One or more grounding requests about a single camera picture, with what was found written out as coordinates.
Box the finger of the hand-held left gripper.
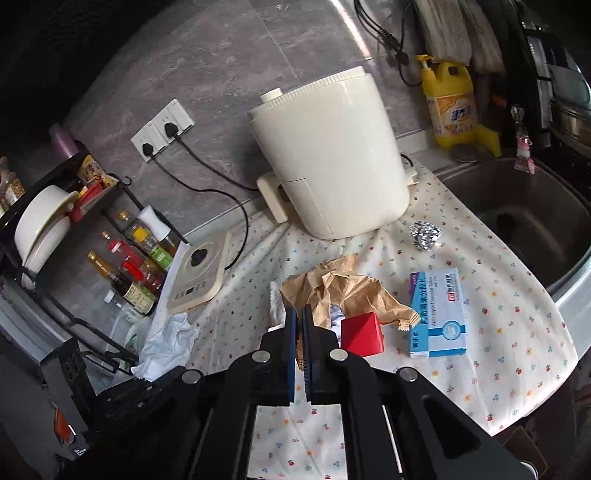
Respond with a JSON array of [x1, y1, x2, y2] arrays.
[[97, 367, 188, 418]]

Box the purple cup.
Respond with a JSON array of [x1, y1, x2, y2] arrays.
[[48, 124, 80, 158]]

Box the small pink-capped bottle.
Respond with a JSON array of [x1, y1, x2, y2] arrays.
[[510, 105, 537, 175]]

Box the small red box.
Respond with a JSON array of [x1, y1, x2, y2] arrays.
[[341, 312, 384, 357]]

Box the yellow detergent bottle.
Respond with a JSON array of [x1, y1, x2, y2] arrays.
[[414, 54, 502, 156]]

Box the brown paper bag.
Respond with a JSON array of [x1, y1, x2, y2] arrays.
[[279, 254, 413, 334]]

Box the white air fryer plug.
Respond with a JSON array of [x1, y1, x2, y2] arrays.
[[399, 152, 422, 186]]

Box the dark sauce bottle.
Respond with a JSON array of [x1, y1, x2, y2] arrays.
[[88, 251, 156, 315]]

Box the black hanging cables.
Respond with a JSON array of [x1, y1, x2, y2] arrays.
[[353, 0, 413, 66]]

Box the floral cloth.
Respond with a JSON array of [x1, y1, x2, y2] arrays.
[[185, 157, 581, 480]]

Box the black kitchen shelf rack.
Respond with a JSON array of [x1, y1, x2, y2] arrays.
[[0, 152, 191, 376]]

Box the metal sink strainer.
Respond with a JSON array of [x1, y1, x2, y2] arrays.
[[450, 145, 481, 164]]

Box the foil ball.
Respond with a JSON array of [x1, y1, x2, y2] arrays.
[[410, 222, 447, 252]]

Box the snack packet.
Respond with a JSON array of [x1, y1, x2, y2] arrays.
[[76, 154, 119, 191]]

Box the cream induction cooker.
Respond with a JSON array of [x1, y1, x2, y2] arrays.
[[166, 230, 234, 317]]

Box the stainless steel sink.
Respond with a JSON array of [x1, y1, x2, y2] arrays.
[[441, 157, 591, 317]]

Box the white wall socket panel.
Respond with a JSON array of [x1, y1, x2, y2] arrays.
[[130, 99, 195, 163]]

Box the green label oil bottle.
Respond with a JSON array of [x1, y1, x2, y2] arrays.
[[117, 210, 175, 271]]

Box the blue and white medicine box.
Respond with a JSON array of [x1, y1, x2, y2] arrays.
[[408, 268, 467, 359]]

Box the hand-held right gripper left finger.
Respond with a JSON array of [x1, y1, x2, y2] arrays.
[[115, 307, 298, 480]]

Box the white bowl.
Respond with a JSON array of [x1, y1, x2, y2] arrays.
[[14, 185, 80, 274]]

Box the cream air fryer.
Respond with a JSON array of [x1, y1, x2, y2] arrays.
[[247, 66, 411, 240]]

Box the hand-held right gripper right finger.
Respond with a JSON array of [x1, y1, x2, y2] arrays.
[[302, 305, 539, 480]]

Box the red cap sauce bottle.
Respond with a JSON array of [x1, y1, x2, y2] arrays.
[[102, 231, 165, 297]]

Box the black cooker power cable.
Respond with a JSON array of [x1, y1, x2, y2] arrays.
[[141, 142, 250, 273]]

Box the hanging plastic bags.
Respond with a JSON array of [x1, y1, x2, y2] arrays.
[[411, 0, 505, 73]]

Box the clear bottle with white cap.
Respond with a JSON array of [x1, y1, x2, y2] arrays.
[[104, 290, 145, 325]]

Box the crumpled white tissue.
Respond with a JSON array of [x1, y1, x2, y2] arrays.
[[131, 314, 200, 382]]

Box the black air fryer power cable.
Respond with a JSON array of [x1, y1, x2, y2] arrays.
[[165, 124, 259, 191]]

